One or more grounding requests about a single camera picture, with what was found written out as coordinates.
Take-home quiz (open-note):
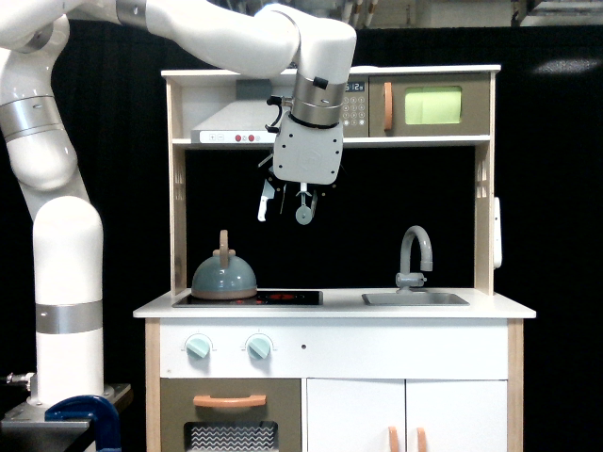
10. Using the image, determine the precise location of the blue clamp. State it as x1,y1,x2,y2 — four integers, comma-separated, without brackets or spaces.
44,395,122,452

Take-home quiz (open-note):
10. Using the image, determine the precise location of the toy oven door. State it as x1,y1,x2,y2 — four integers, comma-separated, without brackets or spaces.
160,379,302,451

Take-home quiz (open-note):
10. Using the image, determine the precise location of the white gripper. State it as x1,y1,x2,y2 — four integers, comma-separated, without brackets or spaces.
273,113,343,219

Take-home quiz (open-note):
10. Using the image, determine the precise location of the wooden toy kitchen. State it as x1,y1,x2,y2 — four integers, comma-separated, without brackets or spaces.
136,65,534,451

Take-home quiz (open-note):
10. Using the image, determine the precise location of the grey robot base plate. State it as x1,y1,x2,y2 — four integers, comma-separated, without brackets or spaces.
1,383,133,429

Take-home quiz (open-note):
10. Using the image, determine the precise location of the right mint stove knob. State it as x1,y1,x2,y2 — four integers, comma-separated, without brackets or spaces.
245,333,272,360

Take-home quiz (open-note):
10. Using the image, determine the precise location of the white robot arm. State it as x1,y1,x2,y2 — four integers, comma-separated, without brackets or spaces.
1,1,356,407

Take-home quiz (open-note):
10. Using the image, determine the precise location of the toy pizza cutter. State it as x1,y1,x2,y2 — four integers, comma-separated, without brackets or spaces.
295,183,313,225

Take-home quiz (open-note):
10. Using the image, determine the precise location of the white cabinet door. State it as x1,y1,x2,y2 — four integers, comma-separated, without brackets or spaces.
406,380,507,451
306,379,406,451

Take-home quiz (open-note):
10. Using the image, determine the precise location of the left mint stove knob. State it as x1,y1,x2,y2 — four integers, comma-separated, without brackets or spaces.
185,333,213,361

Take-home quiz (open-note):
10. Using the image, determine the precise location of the grey toy sink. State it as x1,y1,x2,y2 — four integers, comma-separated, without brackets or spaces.
362,292,469,307

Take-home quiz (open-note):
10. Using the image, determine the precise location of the mint stove knob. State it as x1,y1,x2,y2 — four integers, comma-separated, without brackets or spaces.
245,333,272,360
185,333,213,361

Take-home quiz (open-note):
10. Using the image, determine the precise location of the grey-green toy teapot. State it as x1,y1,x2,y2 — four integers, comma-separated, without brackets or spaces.
191,230,257,300

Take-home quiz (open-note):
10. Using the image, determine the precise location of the black toy stove top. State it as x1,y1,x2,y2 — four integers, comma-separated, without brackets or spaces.
173,289,323,308

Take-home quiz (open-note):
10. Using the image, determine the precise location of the toy microwave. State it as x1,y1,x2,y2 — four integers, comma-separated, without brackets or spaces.
341,73,491,137

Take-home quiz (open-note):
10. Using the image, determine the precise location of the toy range hood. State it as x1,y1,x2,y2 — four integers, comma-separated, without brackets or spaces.
190,80,278,145

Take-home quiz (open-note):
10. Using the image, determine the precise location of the left white cabinet door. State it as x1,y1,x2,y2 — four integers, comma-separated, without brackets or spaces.
306,379,406,451

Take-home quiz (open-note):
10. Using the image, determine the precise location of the grey toy faucet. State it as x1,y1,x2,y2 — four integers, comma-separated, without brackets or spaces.
395,225,434,294

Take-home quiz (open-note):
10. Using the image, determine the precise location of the right white cabinet door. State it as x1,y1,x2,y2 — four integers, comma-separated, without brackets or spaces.
406,380,507,451

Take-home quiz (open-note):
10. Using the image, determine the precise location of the toy cleaver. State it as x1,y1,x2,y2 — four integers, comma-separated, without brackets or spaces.
257,179,275,222

